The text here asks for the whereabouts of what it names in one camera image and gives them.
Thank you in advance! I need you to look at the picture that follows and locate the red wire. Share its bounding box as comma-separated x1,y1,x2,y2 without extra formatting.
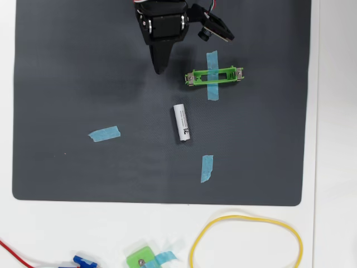
0,239,36,268

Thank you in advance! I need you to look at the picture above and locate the green battery holder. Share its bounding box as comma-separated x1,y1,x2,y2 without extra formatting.
184,66,245,87

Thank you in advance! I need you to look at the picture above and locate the dark grey textured mat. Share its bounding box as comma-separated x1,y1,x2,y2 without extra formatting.
11,0,312,207

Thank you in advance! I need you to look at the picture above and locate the yellow rubber band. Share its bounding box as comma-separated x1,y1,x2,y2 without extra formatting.
189,214,304,268

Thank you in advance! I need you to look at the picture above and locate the blue wire connector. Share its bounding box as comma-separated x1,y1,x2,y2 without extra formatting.
73,255,98,268

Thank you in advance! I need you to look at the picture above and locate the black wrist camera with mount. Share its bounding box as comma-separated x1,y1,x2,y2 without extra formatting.
186,3,235,44

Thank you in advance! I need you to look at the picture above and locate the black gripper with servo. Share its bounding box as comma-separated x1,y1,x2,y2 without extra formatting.
136,8,191,75

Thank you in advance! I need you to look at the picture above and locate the white cylindrical battery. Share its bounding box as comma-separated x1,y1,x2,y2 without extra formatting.
173,103,192,142

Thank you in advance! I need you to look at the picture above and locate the blue masking tape strip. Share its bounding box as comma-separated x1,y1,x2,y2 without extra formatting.
200,155,214,184
206,50,220,101
144,250,178,268
88,126,121,143

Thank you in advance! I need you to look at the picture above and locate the green printed block with screw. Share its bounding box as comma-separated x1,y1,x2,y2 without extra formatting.
126,245,157,268

